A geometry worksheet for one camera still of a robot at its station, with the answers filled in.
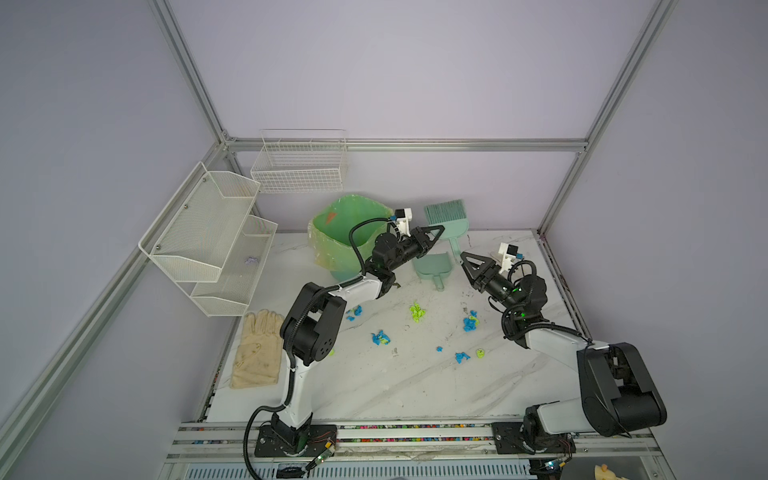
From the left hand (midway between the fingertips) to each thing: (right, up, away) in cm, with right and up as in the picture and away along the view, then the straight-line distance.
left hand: (446, 228), depth 82 cm
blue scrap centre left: (-19, -33, +9) cm, 39 cm away
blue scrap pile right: (+10, -29, +11) cm, 33 cm away
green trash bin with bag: (-33, -1, 0) cm, 33 cm away
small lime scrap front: (+11, -37, +6) cm, 39 cm away
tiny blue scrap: (-1, -36, +8) cm, 37 cm away
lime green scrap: (-7, -26, +14) cm, 30 cm away
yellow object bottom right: (+32, -57, -16) cm, 67 cm away
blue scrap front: (+5, -38, +6) cm, 39 cm away
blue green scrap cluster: (-27, -26, +15) cm, 40 cm away
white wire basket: (-45, +24, +14) cm, 53 cm away
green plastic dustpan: (+1, -12, +27) cm, 29 cm away
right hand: (+2, -9, -4) cm, 10 cm away
